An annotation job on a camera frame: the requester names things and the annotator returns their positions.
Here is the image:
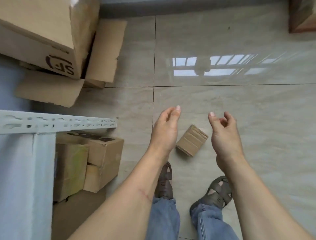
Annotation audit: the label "person's left hand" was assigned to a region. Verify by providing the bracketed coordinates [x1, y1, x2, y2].
[148, 105, 182, 159]

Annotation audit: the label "person's right hand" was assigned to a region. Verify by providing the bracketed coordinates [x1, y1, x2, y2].
[208, 111, 245, 173]

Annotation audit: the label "small cardboard box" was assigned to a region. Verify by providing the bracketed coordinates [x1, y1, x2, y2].
[175, 125, 209, 158]

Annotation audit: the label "person's right forearm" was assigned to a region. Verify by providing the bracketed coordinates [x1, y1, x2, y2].
[217, 156, 314, 240]

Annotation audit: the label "person's left forearm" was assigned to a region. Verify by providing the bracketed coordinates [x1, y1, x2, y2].
[66, 148, 171, 240]

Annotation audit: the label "beige tiled floor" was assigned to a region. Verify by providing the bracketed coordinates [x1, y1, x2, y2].
[29, 4, 316, 240]

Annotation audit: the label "cardboard box black print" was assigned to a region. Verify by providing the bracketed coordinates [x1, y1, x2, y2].
[56, 132, 124, 193]

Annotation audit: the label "cardboard box yellow tape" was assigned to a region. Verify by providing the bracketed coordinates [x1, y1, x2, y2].
[54, 143, 89, 202]

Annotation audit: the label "large plain cardboard box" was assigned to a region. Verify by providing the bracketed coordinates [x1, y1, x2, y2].
[52, 189, 107, 240]

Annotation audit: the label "white metal shelf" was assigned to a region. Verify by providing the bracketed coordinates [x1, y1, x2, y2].
[0, 110, 119, 240]

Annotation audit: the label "large cardboard box black logo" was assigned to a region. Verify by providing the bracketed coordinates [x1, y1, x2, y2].
[0, 0, 100, 80]

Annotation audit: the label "brown right sandal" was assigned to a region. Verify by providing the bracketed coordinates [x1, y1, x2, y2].
[189, 176, 234, 216]

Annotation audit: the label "blue jeans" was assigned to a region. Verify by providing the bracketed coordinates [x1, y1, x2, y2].
[145, 196, 240, 240]

